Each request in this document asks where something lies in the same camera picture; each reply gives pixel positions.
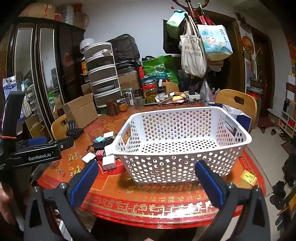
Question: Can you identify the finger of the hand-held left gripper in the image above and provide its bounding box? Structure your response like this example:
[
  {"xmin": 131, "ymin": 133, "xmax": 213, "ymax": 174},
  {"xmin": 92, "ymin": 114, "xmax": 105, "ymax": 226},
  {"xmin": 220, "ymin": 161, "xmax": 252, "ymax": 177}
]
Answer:
[
  {"xmin": 54, "ymin": 137, "xmax": 75, "ymax": 151},
  {"xmin": 16, "ymin": 136, "xmax": 48, "ymax": 147}
]

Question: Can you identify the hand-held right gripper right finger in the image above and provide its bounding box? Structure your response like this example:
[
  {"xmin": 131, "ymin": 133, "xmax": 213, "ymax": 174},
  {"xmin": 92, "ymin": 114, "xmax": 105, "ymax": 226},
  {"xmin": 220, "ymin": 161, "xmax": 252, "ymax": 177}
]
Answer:
[{"xmin": 195, "ymin": 160, "xmax": 271, "ymax": 241}]

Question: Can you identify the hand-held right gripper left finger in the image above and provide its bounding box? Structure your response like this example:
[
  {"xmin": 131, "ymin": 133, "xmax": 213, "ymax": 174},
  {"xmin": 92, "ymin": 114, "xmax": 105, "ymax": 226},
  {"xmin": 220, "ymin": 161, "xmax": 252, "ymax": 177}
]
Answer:
[{"xmin": 24, "ymin": 160, "xmax": 100, "ymax": 241}]

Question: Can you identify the black power adapter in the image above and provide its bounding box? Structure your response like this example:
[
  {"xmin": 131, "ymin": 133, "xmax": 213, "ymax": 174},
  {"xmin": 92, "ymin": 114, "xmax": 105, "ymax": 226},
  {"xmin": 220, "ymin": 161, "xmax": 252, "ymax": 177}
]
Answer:
[{"xmin": 85, "ymin": 138, "xmax": 110, "ymax": 153}]

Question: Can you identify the white perforated plastic basket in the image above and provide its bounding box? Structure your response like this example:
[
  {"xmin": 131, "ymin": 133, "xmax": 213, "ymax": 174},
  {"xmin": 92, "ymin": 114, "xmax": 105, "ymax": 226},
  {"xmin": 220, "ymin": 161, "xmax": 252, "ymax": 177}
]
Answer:
[{"xmin": 111, "ymin": 106, "xmax": 252, "ymax": 184}]

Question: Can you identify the person's left hand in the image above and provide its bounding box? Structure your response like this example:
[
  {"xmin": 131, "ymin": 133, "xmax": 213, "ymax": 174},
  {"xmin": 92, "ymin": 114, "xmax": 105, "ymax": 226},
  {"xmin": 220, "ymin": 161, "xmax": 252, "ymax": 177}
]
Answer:
[{"xmin": 0, "ymin": 183, "xmax": 14, "ymax": 223}]

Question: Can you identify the black phone stand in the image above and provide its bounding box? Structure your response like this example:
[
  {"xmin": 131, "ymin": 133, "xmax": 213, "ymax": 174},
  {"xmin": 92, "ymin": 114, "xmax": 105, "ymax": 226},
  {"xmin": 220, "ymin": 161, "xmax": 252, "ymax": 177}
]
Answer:
[{"xmin": 66, "ymin": 120, "xmax": 84, "ymax": 140}]

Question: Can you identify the wooden chair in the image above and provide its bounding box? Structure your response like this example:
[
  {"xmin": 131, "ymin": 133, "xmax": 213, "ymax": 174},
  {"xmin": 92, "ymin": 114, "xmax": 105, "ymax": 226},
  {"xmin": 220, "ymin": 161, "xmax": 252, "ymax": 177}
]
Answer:
[
  {"xmin": 161, "ymin": 82, "xmax": 180, "ymax": 93},
  {"xmin": 51, "ymin": 113, "xmax": 70, "ymax": 141},
  {"xmin": 215, "ymin": 89, "xmax": 258, "ymax": 131}
]

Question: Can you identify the red floral tablecloth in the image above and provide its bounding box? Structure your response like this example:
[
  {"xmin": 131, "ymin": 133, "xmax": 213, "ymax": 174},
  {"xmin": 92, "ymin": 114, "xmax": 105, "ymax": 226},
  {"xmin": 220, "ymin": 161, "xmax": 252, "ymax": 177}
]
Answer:
[{"xmin": 31, "ymin": 102, "xmax": 267, "ymax": 229}]

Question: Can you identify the white rounded small case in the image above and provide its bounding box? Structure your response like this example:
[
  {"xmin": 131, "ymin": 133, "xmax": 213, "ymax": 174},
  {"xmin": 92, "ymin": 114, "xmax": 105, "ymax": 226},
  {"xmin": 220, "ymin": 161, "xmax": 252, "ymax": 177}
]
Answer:
[{"xmin": 82, "ymin": 153, "xmax": 97, "ymax": 163}]

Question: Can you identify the white plug charger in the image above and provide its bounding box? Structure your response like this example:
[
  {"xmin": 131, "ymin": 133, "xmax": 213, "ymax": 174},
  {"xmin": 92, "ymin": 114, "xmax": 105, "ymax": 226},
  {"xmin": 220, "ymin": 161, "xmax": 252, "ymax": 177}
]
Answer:
[{"xmin": 102, "ymin": 154, "xmax": 116, "ymax": 173}]

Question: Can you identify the open cardboard box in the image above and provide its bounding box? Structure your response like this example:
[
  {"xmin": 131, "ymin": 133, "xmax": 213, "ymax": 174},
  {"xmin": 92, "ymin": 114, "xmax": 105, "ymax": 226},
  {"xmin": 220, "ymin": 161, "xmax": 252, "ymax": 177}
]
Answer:
[{"xmin": 62, "ymin": 93, "xmax": 99, "ymax": 127}]

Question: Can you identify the yellow card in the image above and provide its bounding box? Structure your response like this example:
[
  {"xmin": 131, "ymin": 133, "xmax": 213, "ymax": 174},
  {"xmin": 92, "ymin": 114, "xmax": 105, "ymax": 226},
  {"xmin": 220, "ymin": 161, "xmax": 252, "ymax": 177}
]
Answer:
[{"xmin": 240, "ymin": 170, "xmax": 258, "ymax": 186}]

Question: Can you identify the white block adapter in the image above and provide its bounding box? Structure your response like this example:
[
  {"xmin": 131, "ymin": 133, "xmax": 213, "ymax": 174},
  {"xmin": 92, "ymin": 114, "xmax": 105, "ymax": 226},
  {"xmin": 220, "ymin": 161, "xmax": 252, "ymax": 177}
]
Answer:
[{"xmin": 104, "ymin": 145, "xmax": 116, "ymax": 158}]

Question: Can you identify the brown ceramic mug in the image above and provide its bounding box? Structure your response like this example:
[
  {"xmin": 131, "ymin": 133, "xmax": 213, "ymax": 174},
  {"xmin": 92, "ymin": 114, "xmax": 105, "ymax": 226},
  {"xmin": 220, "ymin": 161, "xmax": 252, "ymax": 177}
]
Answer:
[{"xmin": 106, "ymin": 99, "xmax": 120, "ymax": 116}]

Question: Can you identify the dark mirrored wardrobe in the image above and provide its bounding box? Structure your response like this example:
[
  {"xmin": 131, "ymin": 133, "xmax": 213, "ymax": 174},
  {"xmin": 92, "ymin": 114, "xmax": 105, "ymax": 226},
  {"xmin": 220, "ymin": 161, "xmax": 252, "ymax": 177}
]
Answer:
[{"xmin": 0, "ymin": 20, "xmax": 86, "ymax": 142}]

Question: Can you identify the blue white paper bag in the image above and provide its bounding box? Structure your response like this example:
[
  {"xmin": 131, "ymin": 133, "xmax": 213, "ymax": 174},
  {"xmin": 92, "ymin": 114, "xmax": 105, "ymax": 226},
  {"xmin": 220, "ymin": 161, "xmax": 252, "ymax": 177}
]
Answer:
[{"xmin": 221, "ymin": 104, "xmax": 252, "ymax": 133}]

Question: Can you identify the row of dark shoes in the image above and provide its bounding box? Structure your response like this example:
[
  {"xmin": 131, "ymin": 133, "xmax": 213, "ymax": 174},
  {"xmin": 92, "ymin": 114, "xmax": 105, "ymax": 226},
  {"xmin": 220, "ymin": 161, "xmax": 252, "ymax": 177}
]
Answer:
[{"xmin": 269, "ymin": 152, "xmax": 296, "ymax": 210}]

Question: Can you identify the white drawer tower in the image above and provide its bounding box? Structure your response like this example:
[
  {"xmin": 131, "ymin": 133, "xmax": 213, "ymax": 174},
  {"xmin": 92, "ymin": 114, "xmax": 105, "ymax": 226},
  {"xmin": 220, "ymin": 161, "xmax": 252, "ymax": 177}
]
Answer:
[{"xmin": 83, "ymin": 42, "xmax": 122, "ymax": 108}]

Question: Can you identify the empty glass jar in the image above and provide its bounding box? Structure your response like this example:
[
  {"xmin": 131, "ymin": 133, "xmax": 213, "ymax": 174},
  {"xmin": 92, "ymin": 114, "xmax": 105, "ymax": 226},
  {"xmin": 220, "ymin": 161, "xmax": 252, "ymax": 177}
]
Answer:
[{"xmin": 134, "ymin": 91, "xmax": 144, "ymax": 110}]

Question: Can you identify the metal tray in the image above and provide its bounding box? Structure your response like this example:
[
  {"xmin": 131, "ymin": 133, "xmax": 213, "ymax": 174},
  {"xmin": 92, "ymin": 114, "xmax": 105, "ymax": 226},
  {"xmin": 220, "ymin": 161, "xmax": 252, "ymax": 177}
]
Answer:
[{"xmin": 143, "ymin": 98, "xmax": 207, "ymax": 108}]

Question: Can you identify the brown cardboard box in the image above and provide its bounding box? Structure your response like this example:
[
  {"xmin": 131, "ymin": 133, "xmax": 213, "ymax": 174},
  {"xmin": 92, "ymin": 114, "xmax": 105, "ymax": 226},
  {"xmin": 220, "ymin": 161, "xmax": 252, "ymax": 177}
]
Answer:
[{"xmin": 117, "ymin": 71, "xmax": 140, "ymax": 91}]

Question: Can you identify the white power strip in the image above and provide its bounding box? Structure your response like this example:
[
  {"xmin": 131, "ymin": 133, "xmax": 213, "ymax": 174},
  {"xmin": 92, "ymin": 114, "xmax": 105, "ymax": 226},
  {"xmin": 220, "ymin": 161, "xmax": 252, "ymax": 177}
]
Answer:
[{"xmin": 185, "ymin": 91, "xmax": 201, "ymax": 100}]

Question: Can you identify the clear plastic bag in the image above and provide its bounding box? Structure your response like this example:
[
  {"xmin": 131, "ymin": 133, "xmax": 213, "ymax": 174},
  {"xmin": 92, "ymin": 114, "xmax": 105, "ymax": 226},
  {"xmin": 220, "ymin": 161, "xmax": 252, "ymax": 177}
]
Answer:
[{"xmin": 199, "ymin": 79, "xmax": 216, "ymax": 103}]

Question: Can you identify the red lid pickle jar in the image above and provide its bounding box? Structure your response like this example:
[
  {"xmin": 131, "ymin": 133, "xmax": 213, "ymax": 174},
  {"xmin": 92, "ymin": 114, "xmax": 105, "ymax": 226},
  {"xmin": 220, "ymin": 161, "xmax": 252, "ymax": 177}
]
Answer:
[{"xmin": 143, "ymin": 79, "xmax": 159, "ymax": 104}]

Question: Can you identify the white round fan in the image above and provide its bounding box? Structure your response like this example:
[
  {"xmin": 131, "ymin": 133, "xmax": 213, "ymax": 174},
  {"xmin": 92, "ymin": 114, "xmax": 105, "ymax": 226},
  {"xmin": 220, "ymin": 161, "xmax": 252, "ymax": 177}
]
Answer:
[{"xmin": 80, "ymin": 38, "xmax": 97, "ymax": 55}]

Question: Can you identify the white cubby shoe shelf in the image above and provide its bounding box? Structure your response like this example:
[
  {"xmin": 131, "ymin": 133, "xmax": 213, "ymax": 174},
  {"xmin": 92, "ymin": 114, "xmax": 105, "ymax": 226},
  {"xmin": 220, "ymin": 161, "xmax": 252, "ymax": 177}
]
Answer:
[{"xmin": 277, "ymin": 72, "xmax": 296, "ymax": 140}]

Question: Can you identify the black plastic covered bundle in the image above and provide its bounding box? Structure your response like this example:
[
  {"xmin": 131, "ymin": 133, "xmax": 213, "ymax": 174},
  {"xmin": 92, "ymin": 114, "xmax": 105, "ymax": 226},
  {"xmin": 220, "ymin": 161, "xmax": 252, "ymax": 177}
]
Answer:
[{"xmin": 107, "ymin": 34, "xmax": 140, "ymax": 63}]

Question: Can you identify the green shopping bag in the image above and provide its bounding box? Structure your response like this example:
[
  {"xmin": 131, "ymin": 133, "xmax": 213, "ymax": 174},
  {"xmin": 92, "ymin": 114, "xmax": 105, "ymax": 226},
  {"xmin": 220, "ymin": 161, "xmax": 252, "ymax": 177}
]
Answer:
[{"xmin": 142, "ymin": 55, "xmax": 180, "ymax": 85}]

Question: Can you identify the dark wooden door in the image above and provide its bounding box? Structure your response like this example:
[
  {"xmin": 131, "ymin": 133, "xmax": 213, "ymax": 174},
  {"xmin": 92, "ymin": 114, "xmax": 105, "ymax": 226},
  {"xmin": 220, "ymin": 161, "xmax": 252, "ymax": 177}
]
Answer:
[{"xmin": 228, "ymin": 20, "xmax": 276, "ymax": 128}]

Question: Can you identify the taped cardboard box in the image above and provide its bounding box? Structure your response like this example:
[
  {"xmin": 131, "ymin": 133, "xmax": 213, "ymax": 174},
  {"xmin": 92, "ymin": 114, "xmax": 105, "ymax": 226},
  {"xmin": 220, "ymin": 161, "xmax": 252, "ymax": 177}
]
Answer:
[{"xmin": 18, "ymin": 3, "xmax": 56, "ymax": 20}]

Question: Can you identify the beige canvas tote bag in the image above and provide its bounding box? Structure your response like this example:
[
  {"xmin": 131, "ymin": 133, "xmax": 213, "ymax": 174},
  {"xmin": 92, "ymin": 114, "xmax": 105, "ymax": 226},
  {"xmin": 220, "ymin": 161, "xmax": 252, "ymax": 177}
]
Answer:
[{"xmin": 179, "ymin": 14, "xmax": 208, "ymax": 78}]

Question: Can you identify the light blue printed bag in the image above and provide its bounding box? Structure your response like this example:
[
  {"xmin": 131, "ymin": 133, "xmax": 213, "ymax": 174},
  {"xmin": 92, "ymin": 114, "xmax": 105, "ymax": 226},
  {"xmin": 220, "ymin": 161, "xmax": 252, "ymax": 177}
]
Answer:
[{"xmin": 196, "ymin": 24, "xmax": 234, "ymax": 61}]

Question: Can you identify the green paper bag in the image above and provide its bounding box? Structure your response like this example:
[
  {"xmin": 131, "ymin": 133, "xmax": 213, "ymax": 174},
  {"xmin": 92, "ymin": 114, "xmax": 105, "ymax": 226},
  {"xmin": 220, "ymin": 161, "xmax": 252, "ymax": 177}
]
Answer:
[{"xmin": 166, "ymin": 10, "xmax": 186, "ymax": 40}]

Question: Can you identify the wooden coat rack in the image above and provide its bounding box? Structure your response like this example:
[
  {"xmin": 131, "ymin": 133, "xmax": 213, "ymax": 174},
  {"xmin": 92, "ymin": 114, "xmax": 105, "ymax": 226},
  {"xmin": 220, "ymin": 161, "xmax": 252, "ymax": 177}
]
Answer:
[{"xmin": 171, "ymin": 0, "xmax": 210, "ymax": 77}]

